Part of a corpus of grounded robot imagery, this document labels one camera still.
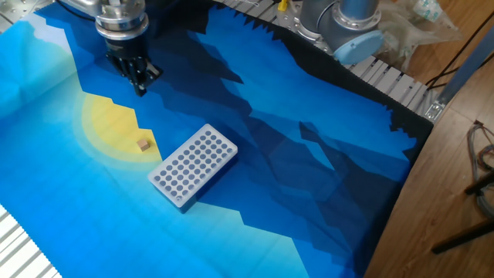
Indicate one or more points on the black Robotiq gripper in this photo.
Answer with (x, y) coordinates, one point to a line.
(127, 48)

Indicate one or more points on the small wooden block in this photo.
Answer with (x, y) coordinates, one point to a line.
(143, 144)

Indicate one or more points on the white blue test tube rack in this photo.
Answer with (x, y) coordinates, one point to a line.
(193, 164)

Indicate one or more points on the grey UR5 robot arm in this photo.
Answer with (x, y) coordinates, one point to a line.
(347, 19)

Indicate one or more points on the yellow small object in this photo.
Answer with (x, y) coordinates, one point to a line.
(283, 4)

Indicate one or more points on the blue mountain print cloth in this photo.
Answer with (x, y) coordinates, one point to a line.
(116, 212)

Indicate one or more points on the clear plastic bag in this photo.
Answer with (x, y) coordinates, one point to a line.
(417, 27)

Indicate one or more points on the black stand leg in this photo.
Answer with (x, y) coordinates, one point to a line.
(478, 183)
(463, 236)

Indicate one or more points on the metal corner bracket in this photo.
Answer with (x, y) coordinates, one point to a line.
(434, 111)

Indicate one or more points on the aluminium frame bar with bracket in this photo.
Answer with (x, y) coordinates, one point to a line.
(467, 63)

